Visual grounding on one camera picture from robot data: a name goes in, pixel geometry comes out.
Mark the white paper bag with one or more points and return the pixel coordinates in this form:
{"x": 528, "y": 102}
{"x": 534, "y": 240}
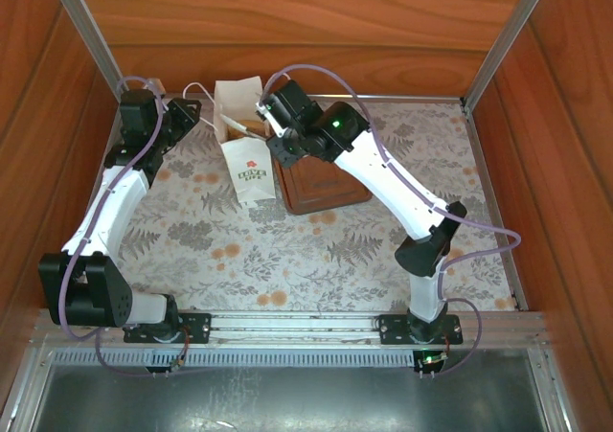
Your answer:
{"x": 249, "y": 173}

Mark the aluminium right side bar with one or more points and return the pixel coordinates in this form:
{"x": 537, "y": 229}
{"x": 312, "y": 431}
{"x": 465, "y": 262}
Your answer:
{"x": 476, "y": 149}

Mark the aluminium frame post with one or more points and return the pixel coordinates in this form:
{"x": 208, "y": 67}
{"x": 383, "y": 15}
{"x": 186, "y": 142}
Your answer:
{"x": 88, "y": 37}
{"x": 510, "y": 37}

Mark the aluminium left side bar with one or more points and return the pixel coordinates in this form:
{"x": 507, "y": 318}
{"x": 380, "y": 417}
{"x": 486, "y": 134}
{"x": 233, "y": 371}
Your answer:
{"x": 113, "y": 130}

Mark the metal tongs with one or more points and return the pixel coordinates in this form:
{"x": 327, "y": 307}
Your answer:
{"x": 239, "y": 124}

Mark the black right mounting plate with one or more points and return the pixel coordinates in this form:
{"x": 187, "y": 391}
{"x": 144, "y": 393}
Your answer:
{"x": 395, "y": 329}

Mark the small left connector board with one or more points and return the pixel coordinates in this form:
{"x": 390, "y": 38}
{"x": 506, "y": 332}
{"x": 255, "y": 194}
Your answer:
{"x": 179, "y": 361}

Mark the brown rectangular tray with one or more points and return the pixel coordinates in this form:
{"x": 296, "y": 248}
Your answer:
{"x": 321, "y": 188}

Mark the grey metal sheet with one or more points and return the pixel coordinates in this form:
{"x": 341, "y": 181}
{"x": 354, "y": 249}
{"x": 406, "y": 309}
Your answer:
{"x": 287, "y": 398}

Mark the aluminium back frame bar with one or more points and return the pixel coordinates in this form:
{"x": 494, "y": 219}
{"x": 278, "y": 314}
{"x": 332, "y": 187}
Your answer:
{"x": 383, "y": 97}

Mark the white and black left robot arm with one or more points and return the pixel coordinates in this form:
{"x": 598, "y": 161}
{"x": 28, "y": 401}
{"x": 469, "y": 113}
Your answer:
{"x": 110, "y": 207}

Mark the aluminium left frame post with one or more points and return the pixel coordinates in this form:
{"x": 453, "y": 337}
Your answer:
{"x": 88, "y": 37}

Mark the black mounting plate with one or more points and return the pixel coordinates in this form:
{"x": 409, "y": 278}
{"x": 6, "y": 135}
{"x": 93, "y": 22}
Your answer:
{"x": 395, "y": 329}
{"x": 196, "y": 326}

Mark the small connector board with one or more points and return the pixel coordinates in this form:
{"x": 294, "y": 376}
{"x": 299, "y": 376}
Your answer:
{"x": 179, "y": 361}
{"x": 431, "y": 359}

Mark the small right connector board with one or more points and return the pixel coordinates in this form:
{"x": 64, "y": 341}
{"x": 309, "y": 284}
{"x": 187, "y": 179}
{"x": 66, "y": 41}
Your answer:
{"x": 431, "y": 359}

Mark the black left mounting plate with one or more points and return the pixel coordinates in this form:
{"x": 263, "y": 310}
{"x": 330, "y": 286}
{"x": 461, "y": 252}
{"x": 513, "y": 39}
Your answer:
{"x": 196, "y": 326}

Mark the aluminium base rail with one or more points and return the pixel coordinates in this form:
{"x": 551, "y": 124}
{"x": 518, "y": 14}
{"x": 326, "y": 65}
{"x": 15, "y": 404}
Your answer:
{"x": 292, "y": 324}

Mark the floral tablecloth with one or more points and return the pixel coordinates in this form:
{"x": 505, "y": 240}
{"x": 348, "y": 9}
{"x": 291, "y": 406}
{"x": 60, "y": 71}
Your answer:
{"x": 287, "y": 259}

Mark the aluminium right frame post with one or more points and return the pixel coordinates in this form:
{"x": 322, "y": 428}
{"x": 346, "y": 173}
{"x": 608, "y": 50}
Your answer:
{"x": 510, "y": 37}

